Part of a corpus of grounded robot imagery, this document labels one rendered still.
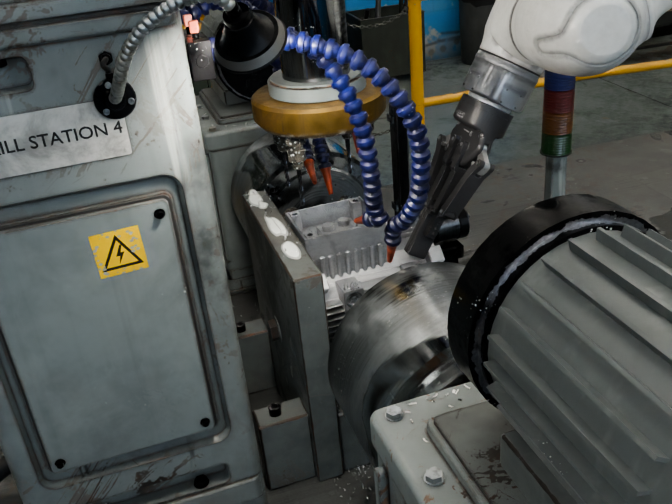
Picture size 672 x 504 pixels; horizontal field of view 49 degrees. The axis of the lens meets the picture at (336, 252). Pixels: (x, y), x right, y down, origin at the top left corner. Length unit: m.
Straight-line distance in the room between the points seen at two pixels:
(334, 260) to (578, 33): 0.45
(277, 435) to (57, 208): 0.46
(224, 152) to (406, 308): 0.72
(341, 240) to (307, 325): 0.14
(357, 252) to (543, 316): 0.57
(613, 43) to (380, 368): 0.41
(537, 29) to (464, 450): 0.47
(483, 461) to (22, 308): 0.51
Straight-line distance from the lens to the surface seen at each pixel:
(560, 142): 1.57
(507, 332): 0.54
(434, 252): 1.09
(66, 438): 0.96
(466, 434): 0.65
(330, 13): 0.95
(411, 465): 0.64
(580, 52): 0.83
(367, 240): 1.06
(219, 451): 1.01
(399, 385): 0.77
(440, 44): 6.54
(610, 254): 0.53
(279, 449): 1.09
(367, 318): 0.86
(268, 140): 1.38
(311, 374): 1.01
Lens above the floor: 1.61
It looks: 28 degrees down
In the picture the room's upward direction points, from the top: 6 degrees counter-clockwise
